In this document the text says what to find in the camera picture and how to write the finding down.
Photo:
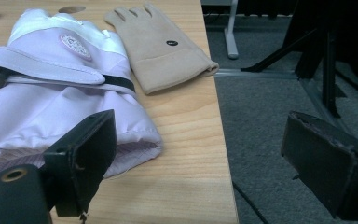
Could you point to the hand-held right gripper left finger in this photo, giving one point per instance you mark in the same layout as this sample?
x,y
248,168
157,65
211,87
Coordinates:
x,y
88,155

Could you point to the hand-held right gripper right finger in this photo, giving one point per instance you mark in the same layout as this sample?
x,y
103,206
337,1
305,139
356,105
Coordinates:
x,y
323,168

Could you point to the lilac padded ski glove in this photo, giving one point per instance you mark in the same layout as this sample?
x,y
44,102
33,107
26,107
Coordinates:
x,y
59,102

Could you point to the black stand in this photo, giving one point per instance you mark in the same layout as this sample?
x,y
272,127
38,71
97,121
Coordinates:
x,y
329,56

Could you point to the tan suede glove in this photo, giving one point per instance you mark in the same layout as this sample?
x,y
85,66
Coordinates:
x,y
161,53

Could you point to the white metal table leg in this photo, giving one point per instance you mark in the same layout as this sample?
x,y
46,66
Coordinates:
x,y
231,34

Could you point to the grey metal floor rail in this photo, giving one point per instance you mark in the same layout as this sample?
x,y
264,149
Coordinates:
x,y
254,73

